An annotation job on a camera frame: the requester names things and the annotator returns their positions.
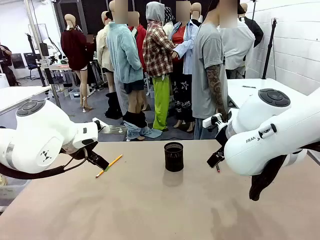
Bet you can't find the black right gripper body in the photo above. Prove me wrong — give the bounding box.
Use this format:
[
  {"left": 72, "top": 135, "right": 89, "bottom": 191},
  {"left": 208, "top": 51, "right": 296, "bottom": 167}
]
[{"left": 214, "top": 122, "right": 229, "bottom": 151}]

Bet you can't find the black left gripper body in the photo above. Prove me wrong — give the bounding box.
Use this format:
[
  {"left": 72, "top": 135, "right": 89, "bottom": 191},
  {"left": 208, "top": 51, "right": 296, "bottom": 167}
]
[{"left": 61, "top": 146, "right": 101, "bottom": 164}]

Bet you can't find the yellow pencil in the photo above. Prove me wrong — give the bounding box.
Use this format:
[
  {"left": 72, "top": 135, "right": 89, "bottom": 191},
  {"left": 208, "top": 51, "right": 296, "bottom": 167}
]
[{"left": 95, "top": 154, "right": 124, "bottom": 179}]

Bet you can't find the tattooed right forearm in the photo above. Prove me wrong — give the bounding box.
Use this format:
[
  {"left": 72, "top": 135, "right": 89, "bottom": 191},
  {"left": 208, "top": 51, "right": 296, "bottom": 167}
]
[{"left": 206, "top": 63, "right": 229, "bottom": 116}]

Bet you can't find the black mesh pen holder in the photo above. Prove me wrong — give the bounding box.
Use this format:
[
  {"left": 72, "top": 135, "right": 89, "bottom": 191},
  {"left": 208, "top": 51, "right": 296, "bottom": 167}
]
[{"left": 163, "top": 141, "right": 185, "bottom": 173}]

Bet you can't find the clear plastic bin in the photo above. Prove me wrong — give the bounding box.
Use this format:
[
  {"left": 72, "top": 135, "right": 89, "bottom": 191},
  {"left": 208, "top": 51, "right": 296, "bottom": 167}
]
[{"left": 0, "top": 177, "right": 31, "bottom": 201}]

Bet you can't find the small white table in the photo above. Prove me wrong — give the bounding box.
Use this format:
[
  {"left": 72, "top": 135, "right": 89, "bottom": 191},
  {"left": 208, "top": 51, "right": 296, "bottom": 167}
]
[{"left": 0, "top": 85, "right": 52, "bottom": 116}]

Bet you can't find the person in grey t-shirt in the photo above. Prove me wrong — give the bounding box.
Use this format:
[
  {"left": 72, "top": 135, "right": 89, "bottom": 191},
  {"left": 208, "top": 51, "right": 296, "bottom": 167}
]
[{"left": 191, "top": 0, "right": 230, "bottom": 141}]

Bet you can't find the white shirt mannequin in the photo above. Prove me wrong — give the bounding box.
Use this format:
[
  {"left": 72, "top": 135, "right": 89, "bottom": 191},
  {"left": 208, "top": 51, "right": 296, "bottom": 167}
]
[{"left": 216, "top": 14, "right": 256, "bottom": 80}]

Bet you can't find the blue shirt red top mannequin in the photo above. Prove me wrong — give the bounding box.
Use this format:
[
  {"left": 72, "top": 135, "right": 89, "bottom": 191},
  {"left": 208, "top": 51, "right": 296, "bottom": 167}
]
[{"left": 170, "top": 1, "right": 200, "bottom": 133}]

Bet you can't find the black office chair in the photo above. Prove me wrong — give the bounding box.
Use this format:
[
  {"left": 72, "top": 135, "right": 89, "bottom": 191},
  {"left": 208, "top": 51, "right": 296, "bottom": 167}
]
[{"left": 23, "top": 52, "right": 42, "bottom": 81}]

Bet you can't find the black tripod pole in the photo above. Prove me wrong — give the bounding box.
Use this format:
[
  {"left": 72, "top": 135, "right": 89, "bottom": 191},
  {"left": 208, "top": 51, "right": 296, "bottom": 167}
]
[{"left": 261, "top": 17, "right": 279, "bottom": 81}]

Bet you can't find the grey metal stand pole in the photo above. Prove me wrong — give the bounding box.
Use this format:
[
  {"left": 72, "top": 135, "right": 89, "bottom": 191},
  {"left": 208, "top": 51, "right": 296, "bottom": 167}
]
[{"left": 24, "top": 0, "right": 62, "bottom": 109}]

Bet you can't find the maroon sweater mannequin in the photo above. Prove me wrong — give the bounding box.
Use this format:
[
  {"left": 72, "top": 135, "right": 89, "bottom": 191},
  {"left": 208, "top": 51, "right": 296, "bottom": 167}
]
[{"left": 60, "top": 13, "right": 97, "bottom": 113}]

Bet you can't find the beige jacket mannequin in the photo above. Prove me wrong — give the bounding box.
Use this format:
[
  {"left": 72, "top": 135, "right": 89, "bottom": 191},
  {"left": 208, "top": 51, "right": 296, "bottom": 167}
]
[{"left": 95, "top": 10, "right": 117, "bottom": 101}]

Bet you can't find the plaid shirt hooded mannequin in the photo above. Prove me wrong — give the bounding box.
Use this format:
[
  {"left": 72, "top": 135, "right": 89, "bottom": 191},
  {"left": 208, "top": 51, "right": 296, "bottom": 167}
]
[{"left": 142, "top": 1, "right": 176, "bottom": 132}]

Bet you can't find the black white jacket mannequin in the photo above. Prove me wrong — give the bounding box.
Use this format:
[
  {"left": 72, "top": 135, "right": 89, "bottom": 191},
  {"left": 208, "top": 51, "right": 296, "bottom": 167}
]
[{"left": 237, "top": 2, "right": 265, "bottom": 49}]

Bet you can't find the light blue fleece mannequin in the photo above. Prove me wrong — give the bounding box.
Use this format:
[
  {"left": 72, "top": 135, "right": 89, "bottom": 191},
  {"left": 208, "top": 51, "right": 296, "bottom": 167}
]
[{"left": 105, "top": 0, "right": 163, "bottom": 142}]

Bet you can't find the seated person in black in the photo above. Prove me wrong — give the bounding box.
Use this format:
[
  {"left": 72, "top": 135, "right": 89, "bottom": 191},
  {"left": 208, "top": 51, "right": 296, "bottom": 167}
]
[{"left": 0, "top": 40, "right": 21, "bottom": 87}]

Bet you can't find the bare beige mannequin head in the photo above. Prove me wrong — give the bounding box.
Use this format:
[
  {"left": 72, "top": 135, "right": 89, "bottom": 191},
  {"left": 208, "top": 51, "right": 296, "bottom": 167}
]
[{"left": 190, "top": 2, "right": 203, "bottom": 27}]

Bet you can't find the red jacket mannequin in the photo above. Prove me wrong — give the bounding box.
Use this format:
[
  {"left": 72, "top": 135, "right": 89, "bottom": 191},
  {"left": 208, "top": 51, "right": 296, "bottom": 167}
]
[{"left": 127, "top": 11, "right": 148, "bottom": 74}]

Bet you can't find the bandana mannequin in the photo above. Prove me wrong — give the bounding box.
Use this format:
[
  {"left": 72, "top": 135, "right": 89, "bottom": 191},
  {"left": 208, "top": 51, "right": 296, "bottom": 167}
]
[{"left": 163, "top": 6, "right": 176, "bottom": 36}]

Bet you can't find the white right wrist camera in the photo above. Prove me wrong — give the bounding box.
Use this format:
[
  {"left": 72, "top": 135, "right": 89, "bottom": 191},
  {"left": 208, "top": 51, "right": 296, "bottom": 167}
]
[{"left": 202, "top": 112, "right": 226, "bottom": 131}]

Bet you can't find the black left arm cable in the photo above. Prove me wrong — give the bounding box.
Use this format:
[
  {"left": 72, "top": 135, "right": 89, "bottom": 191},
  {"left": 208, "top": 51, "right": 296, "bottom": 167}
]
[{"left": 0, "top": 149, "right": 89, "bottom": 181}]

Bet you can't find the black right arm cable sleeve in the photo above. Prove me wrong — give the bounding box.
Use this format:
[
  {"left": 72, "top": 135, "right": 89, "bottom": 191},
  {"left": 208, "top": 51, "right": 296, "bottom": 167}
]
[{"left": 248, "top": 141, "right": 320, "bottom": 202}]

